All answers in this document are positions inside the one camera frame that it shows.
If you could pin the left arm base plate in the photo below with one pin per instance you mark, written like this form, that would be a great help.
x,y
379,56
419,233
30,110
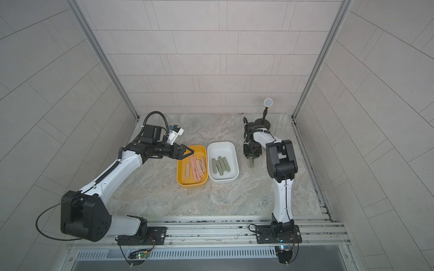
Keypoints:
x,y
145,236

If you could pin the right circuit board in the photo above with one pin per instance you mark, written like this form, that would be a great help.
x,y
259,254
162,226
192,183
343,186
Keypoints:
x,y
284,253

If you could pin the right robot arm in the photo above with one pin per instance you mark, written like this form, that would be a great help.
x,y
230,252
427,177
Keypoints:
x,y
281,166

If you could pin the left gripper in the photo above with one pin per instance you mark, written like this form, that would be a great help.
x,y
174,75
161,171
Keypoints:
x,y
176,154

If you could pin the pink fruit knife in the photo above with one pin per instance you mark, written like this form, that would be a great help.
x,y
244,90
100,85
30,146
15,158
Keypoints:
x,y
187,171

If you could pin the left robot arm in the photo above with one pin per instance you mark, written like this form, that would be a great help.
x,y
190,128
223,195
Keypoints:
x,y
84,215

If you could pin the white plastic storage box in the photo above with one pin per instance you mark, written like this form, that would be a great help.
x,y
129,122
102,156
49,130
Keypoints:
x,y
223,149

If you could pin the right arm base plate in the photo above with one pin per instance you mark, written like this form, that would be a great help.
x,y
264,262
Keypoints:
x,y
272,234

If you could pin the black stand with round disc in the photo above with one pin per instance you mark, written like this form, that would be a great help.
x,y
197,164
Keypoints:
x,y
268,102

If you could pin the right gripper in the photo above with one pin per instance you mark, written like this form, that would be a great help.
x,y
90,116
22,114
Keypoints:
x,y
248,153

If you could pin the green knife front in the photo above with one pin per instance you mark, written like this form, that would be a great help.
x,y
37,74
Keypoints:
x,y
214,166

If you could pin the yellow plastic storage box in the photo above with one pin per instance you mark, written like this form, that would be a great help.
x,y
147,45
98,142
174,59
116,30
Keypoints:
x,y
199,152

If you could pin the long pink ceramic knife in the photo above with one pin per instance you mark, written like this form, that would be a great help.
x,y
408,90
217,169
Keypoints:
x,y
194,168

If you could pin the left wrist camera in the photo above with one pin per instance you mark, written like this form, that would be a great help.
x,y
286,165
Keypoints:
x,y
174,132

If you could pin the left circuit board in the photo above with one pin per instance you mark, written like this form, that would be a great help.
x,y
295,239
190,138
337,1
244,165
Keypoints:
x,y
139,255

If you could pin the aluminium mounting rail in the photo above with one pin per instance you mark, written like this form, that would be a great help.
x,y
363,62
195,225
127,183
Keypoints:
x,y
208,231

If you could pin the circuit board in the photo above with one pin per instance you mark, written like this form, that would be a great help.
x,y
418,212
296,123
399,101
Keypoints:
x,y
284,253
139,255

